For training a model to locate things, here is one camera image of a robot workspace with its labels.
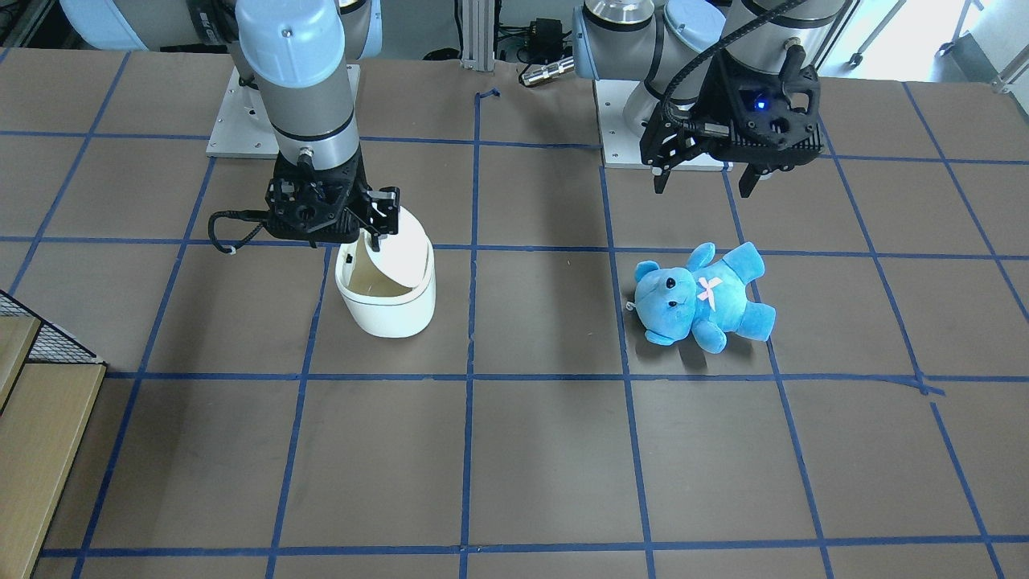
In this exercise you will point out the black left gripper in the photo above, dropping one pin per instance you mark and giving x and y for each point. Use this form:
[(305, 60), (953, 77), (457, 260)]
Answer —
[(701, 100)]

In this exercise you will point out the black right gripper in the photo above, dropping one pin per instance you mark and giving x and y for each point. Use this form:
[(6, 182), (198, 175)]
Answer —
[(383, 207)]

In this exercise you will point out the white trash can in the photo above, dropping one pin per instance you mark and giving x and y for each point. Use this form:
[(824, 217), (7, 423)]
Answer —
[(389, 292)]

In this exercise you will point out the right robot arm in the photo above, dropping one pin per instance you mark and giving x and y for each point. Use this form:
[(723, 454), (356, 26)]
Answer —
[(296, 55)]

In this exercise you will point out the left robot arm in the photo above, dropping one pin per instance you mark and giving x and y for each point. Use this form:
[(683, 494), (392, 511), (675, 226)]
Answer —
[(668, 48)]

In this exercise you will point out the blue teddy bear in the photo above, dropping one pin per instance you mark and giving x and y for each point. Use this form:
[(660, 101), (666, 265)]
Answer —
[(705, 298)]

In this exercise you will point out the silver metal cylinder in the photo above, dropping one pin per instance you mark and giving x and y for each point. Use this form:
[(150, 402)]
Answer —
[(536, 74)]

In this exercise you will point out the grid-pattern cardboard box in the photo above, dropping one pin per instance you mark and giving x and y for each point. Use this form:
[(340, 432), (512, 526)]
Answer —
[(49, 385)]

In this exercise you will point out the aluminium frame post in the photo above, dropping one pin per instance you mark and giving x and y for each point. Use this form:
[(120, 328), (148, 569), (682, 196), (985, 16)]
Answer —
[(477, 21)]

